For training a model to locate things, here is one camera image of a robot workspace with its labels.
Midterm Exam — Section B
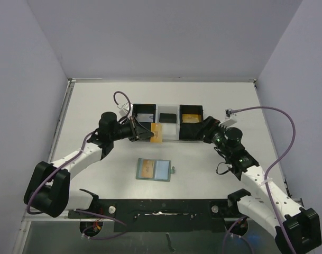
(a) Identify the gold card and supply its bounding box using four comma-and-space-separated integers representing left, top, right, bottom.
150, 123, 163, 143
182, 114, 201, 123
141, 160, 155, 178

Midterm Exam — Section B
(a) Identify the green leather card holder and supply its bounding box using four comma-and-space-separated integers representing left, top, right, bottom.
136, 158, 176, 182

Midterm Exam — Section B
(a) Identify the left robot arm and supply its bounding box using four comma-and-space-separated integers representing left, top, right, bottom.
24, 112, 154, 217

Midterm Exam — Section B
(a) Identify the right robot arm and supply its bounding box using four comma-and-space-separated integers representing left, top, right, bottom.
199, 116, 322, 253

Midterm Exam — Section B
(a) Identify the silver blue card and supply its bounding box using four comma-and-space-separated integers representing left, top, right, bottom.
136, 113, 154, 123

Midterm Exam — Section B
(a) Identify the gold card in bin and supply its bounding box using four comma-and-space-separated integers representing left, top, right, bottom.
182, 114, 201, 123

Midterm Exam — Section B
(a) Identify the black card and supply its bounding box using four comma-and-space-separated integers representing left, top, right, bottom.
159, 113, 177, 124

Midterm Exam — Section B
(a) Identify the black left bin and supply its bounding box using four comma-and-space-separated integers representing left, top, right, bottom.
129, 104, 156, 142

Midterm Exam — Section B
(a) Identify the black bin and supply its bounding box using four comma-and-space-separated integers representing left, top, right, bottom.
179, 105, 204, 141
129, 104, 156, 142

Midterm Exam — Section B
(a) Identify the black right bin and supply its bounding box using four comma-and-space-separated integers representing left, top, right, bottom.
179, 105, 204, 141

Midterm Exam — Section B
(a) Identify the white middle bin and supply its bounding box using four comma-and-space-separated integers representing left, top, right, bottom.
155, 104, 180, 141

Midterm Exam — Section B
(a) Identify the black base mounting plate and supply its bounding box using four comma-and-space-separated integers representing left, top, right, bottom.
68, 198, 256, 233

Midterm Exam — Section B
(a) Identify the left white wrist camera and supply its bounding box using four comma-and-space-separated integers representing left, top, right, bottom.
117, 103, 132, 116

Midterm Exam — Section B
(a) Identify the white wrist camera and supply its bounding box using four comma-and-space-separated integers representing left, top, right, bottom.
219, 115, 237, 128
117, 103, 132, 116

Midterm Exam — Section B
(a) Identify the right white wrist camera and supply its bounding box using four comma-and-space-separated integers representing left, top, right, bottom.
219, 115, 237, 128

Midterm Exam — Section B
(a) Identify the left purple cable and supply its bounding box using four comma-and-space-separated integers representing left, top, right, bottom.
26, 91, 132, 215

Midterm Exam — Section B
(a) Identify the aluminium front rail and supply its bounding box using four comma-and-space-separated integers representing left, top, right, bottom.
22, 197, 308, 222

